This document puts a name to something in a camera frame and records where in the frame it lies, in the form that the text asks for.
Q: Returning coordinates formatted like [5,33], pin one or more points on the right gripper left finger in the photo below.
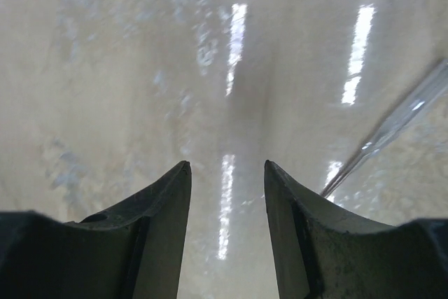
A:
[133,249]

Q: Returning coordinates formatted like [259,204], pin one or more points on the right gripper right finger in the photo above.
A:
[324,251]

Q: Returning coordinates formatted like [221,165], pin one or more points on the clear handled screwdriver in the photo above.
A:
[420,97]

